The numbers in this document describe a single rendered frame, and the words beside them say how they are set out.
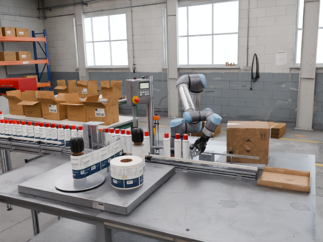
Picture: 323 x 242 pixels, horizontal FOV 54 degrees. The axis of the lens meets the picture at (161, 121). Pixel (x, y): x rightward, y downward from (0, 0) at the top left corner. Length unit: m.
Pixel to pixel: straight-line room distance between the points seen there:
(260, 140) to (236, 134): 0.17
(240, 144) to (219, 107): 5.58
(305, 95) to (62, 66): 7.39
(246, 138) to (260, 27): 5.38
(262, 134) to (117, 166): 1.08
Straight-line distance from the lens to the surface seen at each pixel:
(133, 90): 2.44
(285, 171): 2.36
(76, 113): 4.57
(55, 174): 2.31
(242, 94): 7.75
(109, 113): 4.17
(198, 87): 2.53
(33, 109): 5.20
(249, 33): 7.66
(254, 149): 2.43
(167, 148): 2.38
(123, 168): 1.90
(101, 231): 1.85
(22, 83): 7.76
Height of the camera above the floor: 1.66
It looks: 12 degrees down
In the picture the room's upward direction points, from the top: 2 degrees counter-clockwise
